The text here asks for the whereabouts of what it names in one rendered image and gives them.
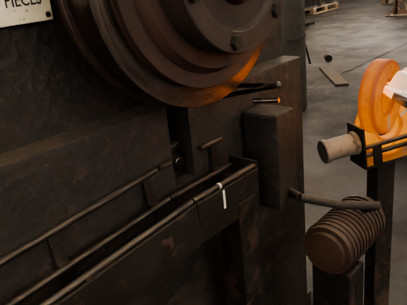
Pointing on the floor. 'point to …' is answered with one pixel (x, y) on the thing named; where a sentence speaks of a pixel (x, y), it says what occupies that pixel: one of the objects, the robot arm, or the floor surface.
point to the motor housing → (341, 252)
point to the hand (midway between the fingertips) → (381, 87)
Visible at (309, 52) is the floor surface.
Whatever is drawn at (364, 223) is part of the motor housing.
